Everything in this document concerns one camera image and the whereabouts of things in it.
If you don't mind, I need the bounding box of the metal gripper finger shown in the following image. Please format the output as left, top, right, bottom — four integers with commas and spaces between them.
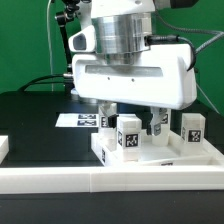
99, 101, 118, 128
147, 107, 167, 136

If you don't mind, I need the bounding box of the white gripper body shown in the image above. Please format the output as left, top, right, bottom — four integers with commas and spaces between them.
68, 25, 197, 110

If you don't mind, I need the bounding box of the white square table top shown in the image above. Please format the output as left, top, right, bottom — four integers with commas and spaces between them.
91, 131, 224, 167

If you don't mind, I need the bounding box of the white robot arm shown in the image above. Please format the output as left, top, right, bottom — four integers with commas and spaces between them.
69, 0, 197, 136

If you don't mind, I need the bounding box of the white marker base plate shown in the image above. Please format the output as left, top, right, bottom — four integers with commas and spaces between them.
56, 113, 99, 128

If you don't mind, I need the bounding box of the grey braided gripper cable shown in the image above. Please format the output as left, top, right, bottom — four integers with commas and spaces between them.
145, 9, 224, 73

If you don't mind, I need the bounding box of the black cable bundle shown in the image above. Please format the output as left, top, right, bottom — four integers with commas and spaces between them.
17, 73, 77, 93

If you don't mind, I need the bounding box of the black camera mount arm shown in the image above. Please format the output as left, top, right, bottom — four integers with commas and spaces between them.
55, 0, 80, 93

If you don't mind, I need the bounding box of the thin white cable left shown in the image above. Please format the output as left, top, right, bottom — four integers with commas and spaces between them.
46, 0, 56, 92

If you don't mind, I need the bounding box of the white U-shaped obstacle wall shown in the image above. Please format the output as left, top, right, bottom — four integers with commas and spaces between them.
0, 135, 224, 194

